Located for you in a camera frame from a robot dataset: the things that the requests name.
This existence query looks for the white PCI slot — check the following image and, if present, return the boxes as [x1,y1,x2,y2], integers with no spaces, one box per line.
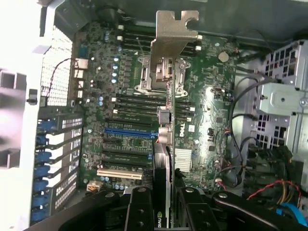
[96,167,143,180]

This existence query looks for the silver chipset heatsink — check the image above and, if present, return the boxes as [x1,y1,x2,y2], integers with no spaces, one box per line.
[174,147,193,173]

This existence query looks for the perforated expansion slot cover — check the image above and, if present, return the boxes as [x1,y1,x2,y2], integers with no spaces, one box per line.
[55,115,84,135]
[51,172,78,210]

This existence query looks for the blue expansion slot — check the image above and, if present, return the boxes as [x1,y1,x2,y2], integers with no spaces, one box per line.
[104,127,155,138]

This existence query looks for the green Dell motherboard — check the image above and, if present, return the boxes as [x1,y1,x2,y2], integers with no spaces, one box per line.
[69,21,240,193]

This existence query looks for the metal CPU socket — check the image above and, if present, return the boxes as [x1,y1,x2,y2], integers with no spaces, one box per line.
[134,56,191,97]

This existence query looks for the perforated metal disk bay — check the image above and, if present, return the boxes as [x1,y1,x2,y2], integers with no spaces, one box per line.
[255,39,308,150]

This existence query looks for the round coin battery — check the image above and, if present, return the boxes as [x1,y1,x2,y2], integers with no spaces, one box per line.
[217,51,230,63]

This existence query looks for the open black PC case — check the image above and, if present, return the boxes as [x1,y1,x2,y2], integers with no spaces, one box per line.
[0,0,308,231]

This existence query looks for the coloured power wire bundle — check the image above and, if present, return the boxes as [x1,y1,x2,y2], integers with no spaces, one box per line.
[245,180,304,210]

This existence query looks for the blue SATA wire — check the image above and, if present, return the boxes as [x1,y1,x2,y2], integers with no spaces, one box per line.
[276,202,301,226]

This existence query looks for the black looped wire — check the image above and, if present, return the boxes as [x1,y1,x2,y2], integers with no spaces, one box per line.
[228,76,267,169]

